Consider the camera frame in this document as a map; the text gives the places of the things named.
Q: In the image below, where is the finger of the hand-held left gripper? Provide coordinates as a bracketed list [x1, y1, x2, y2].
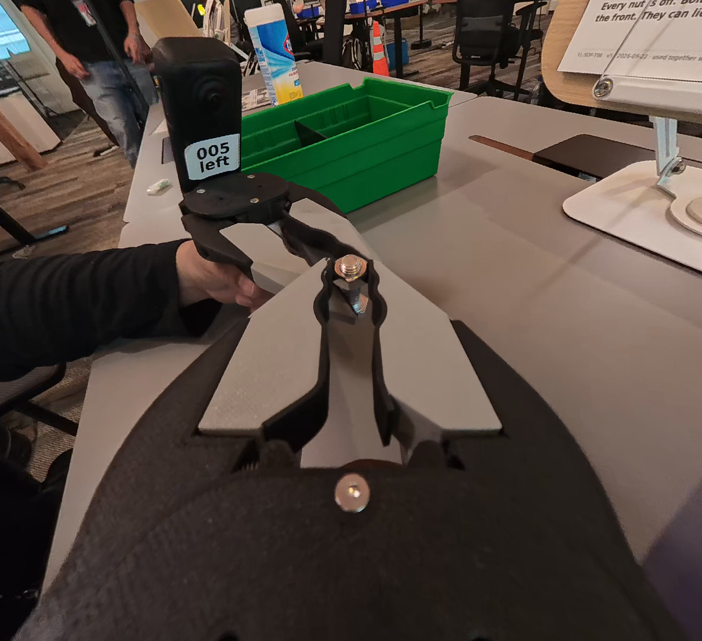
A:
[281, 197, 375, 269]
[219, 220, 330, 296]

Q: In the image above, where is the orange traffic cone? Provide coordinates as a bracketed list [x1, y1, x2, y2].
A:
[372, 22, 390, 77]

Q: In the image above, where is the green plastic bin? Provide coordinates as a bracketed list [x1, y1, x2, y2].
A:
[240, 76, 455, 214]

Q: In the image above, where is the black flat desk plate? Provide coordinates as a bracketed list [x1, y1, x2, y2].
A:
[533, 134, 656, 179]

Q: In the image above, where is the beige chair back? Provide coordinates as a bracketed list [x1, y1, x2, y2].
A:
[134, 0, 201, 39]

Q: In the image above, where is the person's left forearm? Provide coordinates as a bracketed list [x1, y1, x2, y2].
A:
[0, 240, 206, 381]

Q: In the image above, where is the steel hex bolt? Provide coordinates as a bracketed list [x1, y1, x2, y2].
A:
[339, 258, 370, 316]

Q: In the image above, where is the person's black clothed body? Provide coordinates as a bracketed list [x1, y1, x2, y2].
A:
[0, 449, 72, 625]

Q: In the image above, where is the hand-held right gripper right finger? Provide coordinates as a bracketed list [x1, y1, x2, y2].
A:
[369, 260, 502, 461]

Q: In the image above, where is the black bin divider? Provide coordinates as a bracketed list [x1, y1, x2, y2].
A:
[294, 120, 329, 148]

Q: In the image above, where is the printed instruction sheet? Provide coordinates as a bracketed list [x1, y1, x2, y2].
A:
[556, 0, 702, 83]

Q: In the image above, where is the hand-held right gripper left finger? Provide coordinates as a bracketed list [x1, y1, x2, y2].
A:
[197, 259, 330, 452]

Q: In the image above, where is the wipes canister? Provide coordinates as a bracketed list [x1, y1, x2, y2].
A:
[244, 4, 304, 107]

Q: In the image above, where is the person's left hand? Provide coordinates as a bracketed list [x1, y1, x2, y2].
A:
[175, 240, 275, 314]

